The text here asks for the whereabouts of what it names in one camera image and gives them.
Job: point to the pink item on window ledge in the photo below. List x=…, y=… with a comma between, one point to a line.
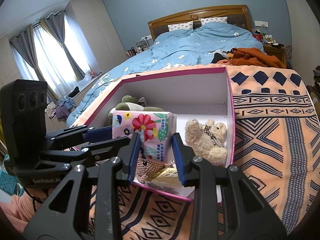
x=94, y=73

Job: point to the orange patterned blanket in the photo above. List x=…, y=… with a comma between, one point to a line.
x=275, y=142

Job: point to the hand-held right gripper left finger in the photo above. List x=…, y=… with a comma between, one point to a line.
x=132, y=155

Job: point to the pile of clothes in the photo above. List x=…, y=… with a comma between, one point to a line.
x=61, y=107

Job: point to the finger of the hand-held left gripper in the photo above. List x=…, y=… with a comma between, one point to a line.
x=100, y=133
x=112, y=143

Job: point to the wooden headboard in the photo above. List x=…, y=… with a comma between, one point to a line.
x=170, y=21

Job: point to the cluttered bedside table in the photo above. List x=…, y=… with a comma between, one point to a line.
x=273, y=50
x=138, y=48

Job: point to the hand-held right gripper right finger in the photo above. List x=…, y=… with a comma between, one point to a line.
x=178, y=160

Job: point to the white patterned pillow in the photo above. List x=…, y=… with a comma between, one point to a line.
x=213, y=20
x=180, y=26

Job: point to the black item on window ledge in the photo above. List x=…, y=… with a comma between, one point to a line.
x=74, y=92

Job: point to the orange brown cloth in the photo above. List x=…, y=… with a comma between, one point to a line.
x=250, y=56

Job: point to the person's left forearm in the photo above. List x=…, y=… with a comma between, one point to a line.
x=22, y=205

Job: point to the grey curtain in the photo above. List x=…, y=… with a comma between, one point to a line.
x=55, y=25
x=22, y=45

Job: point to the cream plush bunny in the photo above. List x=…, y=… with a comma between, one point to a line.
x=200, y=140

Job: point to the blue perforated basket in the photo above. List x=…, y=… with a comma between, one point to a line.
x=8, y=182

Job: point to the green plush toy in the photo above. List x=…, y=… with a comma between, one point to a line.
x=127, y=101

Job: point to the pink cardboard box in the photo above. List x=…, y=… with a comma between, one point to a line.
x=175, y=85

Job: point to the yellow tissue pack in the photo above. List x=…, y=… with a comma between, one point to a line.
x=162, y=177

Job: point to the blue floral duvet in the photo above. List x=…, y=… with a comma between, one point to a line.
x=187, y=45

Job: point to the white wall socket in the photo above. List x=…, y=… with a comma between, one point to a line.
x=262, y=23
x=147, y=37

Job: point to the small pink crochet toy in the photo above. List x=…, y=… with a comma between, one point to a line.
x=155, y=166

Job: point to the dark camouflage clothing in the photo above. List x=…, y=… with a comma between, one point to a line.
x=317, y=77

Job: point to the floral tissue pack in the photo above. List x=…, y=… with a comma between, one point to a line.
x=147, y=125

